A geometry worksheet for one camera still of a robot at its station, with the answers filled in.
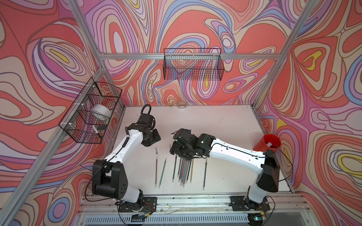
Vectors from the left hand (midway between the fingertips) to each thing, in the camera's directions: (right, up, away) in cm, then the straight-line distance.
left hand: (159, 139), depth 86 cm
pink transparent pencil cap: (-4, -9, +7) cm, 12 cm away
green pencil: (+2, -21, -2) cm, 21 cm away
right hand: (+10, -7, -12) cm, 17 cm away
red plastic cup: (+69, -2, +3) cm, 69 cm away
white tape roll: (-29, +18, -12) cm, 36 cm away
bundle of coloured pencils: (+15, -19, -1) cm, 24 cm away
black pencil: (+27, -22, -4) cm, 35 cm away
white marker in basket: (-31, +6, -13) cm, 34 cm away
